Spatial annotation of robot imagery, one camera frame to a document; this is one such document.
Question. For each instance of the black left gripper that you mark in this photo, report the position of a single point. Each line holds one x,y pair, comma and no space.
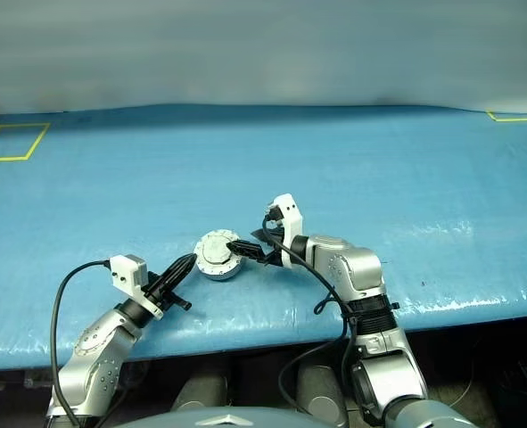
167,299

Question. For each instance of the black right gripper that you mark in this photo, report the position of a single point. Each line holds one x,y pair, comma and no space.
275,257

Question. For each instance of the round silver hinged lid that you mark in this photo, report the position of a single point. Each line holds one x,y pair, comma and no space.
214,249

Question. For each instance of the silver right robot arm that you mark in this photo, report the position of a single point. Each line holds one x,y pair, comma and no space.
356,267

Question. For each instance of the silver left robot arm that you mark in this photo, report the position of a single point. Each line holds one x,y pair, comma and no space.
98,352

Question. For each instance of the blue plastic table cover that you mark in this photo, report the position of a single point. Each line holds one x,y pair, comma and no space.
111,200

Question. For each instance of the grey rounded cylinder shape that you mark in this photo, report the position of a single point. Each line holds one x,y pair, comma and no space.
200,392
321,392

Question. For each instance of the grey robot torso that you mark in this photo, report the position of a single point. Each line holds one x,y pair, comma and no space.
245,419

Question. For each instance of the yellow tape square outline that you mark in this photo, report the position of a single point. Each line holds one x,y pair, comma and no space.
33,142

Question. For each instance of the yellow tape strip outline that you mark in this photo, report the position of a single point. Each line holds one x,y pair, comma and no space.
513,119

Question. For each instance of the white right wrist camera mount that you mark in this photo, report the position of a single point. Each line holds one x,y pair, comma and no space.
290,214

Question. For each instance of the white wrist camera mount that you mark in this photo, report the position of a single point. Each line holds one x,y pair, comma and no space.
290,214
127,272

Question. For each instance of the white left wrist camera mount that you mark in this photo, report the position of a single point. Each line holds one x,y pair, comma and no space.
127,272

